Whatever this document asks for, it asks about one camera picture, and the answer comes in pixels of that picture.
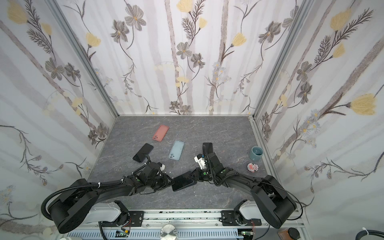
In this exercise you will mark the small pink white object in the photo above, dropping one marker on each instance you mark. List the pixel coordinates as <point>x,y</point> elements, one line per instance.
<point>252,167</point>

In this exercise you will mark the teal ceramic cup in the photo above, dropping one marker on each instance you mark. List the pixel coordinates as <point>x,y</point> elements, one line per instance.
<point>256,153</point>

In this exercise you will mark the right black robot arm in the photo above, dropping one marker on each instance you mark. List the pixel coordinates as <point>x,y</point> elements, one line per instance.
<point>275,204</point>

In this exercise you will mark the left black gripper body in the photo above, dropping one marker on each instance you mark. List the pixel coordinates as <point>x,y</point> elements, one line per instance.
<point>158,183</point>

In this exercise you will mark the white ventilated cable duct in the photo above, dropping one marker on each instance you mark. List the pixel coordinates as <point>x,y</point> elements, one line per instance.
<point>155,234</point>

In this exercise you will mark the light blue phone case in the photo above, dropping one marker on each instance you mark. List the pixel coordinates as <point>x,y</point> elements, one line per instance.
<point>176,150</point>

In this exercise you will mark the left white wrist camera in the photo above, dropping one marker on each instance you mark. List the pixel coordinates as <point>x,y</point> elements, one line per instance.
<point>160,166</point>

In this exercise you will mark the black corrugated hose corner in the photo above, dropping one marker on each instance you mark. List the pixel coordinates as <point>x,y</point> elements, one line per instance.
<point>365,232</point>

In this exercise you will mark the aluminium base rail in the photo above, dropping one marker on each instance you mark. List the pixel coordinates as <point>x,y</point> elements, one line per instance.
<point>194,219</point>

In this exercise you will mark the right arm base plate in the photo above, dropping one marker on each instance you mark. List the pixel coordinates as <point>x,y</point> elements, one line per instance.
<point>234,218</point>

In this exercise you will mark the black phone far left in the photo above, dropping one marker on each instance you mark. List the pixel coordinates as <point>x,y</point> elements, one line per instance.
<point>141,155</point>

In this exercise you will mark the round silver knob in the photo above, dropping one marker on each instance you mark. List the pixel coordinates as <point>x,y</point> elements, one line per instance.
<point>168,232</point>

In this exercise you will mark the black phone case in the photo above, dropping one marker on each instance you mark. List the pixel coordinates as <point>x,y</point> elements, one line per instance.
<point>183,181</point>

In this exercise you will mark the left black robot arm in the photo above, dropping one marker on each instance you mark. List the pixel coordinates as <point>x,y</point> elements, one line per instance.
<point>68,208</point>

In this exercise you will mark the purple-edged black phone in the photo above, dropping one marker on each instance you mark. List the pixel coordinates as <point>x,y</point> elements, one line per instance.
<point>207,148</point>

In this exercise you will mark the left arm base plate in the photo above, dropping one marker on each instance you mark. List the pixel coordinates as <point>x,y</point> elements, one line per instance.
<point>127,219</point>

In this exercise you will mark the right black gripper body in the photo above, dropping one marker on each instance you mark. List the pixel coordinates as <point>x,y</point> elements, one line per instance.
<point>210,156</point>

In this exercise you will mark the brown box black cap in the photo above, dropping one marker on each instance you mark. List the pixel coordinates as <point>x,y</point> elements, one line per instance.
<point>289,234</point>

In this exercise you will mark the pink phone case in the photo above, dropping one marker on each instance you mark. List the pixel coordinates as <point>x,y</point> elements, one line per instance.
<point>160,133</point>

